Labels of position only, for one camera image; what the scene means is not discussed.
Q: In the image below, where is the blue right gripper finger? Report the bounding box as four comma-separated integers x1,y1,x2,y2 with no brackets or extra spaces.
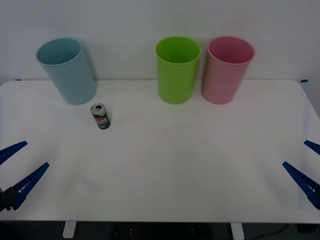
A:
303,140,320,156
282,161,320,211

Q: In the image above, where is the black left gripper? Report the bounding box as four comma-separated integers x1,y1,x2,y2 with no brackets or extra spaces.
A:
0,140,50,213

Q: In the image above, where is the black drink can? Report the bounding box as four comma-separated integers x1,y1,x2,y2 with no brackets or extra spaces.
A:
90,102,112,131

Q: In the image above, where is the white table leg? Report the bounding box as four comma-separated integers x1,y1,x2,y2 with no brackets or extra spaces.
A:
62,221,77,239
230,222,245,240

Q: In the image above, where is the pale blue plastic bin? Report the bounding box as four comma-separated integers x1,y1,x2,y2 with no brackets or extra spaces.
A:
36,37,98,106

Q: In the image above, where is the pink plastic bin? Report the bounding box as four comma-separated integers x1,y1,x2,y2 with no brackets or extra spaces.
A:
200,35,256,106

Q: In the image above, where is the green plastic bin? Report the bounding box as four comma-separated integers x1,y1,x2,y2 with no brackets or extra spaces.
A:
155,35,202,105

